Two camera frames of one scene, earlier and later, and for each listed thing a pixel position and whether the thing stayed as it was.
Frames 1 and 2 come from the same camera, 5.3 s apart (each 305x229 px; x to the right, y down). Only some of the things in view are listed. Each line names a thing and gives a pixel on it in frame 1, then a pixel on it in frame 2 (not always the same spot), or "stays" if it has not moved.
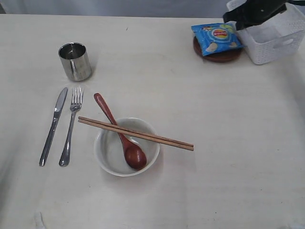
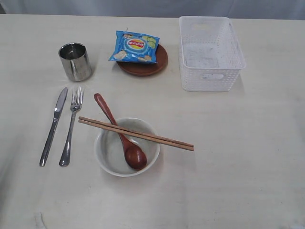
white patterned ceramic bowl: x=109 y=150 stays
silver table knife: x=57 y=111 stays
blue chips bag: x=218 y=37 → x=134 y=47
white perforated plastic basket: x=275 y=38 → x=210 y=53
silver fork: x=76 y=103 stays
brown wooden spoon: x=135 y=156 stays
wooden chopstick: x=188 y=148 stays
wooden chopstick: x=97 y=122 stays
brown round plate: x=222 y=57 → x=141 y=69
